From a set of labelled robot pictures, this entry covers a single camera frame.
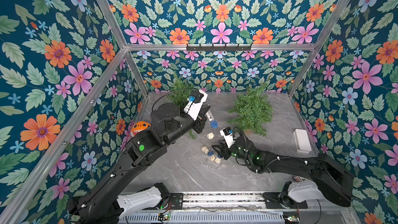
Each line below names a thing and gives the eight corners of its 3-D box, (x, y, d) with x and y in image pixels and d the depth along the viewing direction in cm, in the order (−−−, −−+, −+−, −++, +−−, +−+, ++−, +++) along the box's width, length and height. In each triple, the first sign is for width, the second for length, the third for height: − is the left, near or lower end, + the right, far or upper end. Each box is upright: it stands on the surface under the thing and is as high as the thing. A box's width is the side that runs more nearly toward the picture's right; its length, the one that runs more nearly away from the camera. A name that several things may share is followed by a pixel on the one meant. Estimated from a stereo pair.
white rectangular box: (295, 152, 91) (299, 149, 87) (291, 132, 100) (294, 128, 96) (308, 154, 91) (312, 150, 87) (302, 133, 100) (306, 129, 96)
